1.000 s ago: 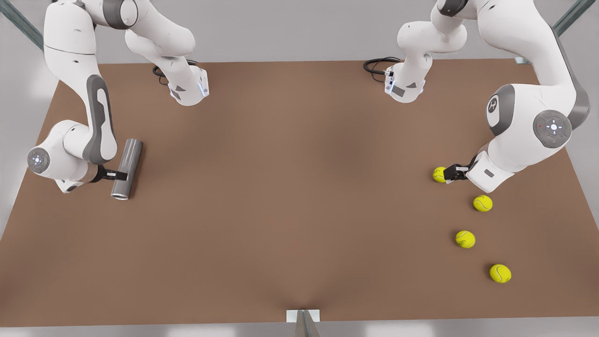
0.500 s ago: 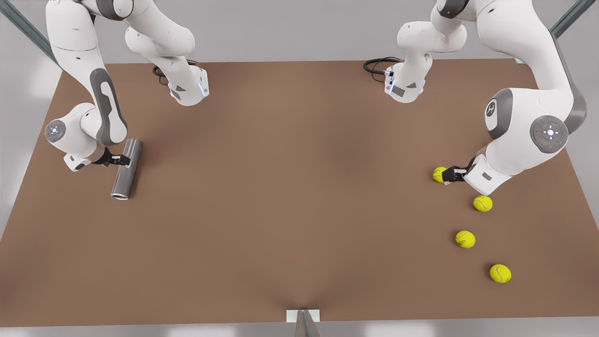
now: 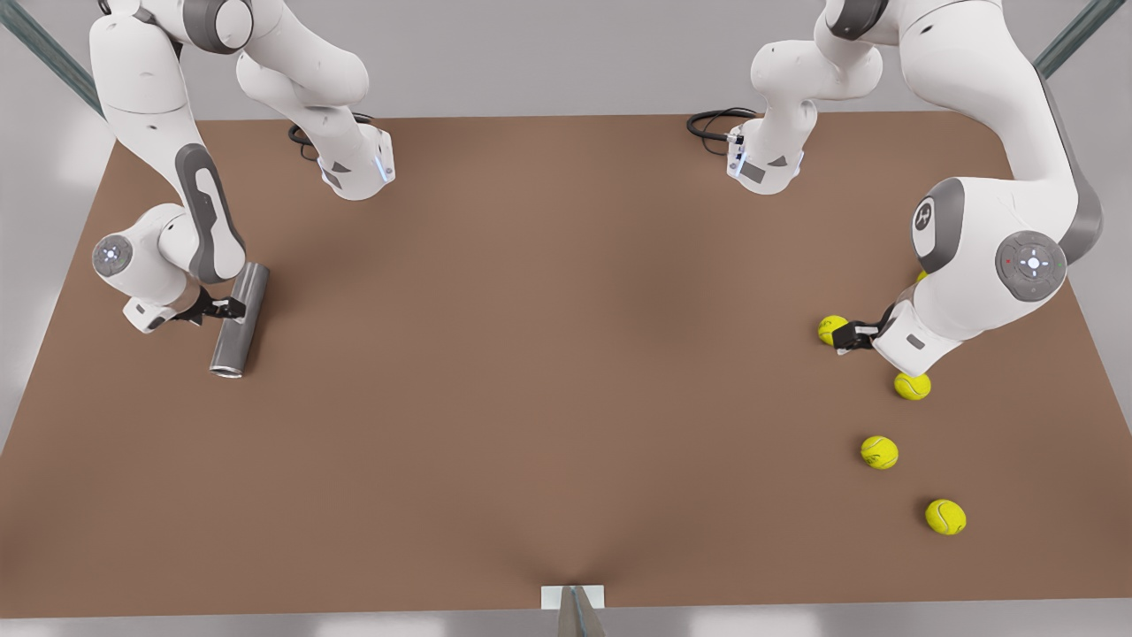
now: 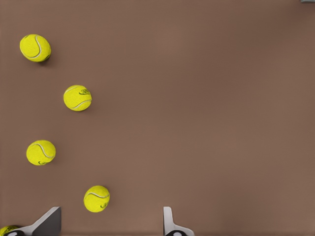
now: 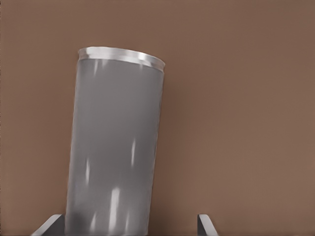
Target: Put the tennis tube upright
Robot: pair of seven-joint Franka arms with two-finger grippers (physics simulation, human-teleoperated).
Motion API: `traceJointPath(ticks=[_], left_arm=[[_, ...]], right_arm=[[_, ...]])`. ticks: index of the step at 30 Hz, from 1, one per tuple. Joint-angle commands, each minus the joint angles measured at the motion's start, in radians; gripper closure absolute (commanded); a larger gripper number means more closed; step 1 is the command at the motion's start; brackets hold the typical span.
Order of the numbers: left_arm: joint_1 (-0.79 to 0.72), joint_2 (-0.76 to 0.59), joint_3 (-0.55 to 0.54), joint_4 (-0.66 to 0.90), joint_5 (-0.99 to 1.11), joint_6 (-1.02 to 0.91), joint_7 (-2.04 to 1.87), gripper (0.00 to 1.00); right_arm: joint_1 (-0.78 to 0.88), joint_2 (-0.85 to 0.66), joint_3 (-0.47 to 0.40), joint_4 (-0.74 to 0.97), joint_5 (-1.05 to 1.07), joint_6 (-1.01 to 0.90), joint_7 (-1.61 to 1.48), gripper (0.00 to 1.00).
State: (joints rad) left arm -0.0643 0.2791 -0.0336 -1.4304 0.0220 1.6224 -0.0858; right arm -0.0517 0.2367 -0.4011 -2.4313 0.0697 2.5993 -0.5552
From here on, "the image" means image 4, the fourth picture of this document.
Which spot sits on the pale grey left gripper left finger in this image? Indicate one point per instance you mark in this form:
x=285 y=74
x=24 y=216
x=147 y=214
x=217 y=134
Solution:
x=46 y=223

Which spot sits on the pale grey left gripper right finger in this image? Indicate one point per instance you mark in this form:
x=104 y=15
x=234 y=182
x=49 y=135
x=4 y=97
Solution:
x=168 y=221

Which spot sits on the yellow tennis ball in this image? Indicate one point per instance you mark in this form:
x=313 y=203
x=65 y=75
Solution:
x=35 y=48
x=96 y=198
x=40 y=152
x=7 y=229
x=77 y=98

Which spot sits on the silver frame post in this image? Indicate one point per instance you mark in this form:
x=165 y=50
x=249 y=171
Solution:
x=308 y=1

